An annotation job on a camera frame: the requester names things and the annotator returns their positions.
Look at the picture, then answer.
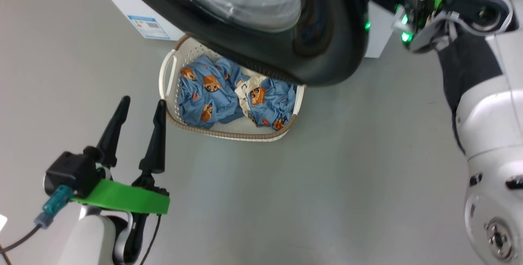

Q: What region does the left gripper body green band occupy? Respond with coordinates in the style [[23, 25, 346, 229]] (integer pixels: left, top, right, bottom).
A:
[[72, 174, 170, 216]]

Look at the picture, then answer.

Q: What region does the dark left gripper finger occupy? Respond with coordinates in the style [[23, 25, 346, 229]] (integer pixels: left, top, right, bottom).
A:
[[96, 96, 131, 168], [139, 100, 167, 174]]

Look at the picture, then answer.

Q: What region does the blue cartoon-print garment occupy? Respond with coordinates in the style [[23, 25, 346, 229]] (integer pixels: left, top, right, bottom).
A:
[[177, 55, 246, 129]]

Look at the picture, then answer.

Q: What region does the round black washing machine door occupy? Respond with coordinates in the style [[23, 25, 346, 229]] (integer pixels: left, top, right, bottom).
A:
[[110, 0, 370, 87]]

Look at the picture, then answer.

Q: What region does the cream perforated laundry basket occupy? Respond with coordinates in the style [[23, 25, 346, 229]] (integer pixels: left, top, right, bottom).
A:
[[159, 34, 306, 142]]

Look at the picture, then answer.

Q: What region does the blue white energy label sticker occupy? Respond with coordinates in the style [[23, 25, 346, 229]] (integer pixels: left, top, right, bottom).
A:
[[127, 15, 170, 40]]

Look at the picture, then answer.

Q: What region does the teal connector left camera cable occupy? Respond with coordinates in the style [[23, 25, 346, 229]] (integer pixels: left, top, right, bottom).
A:
[[0, 185, 73, 254]]

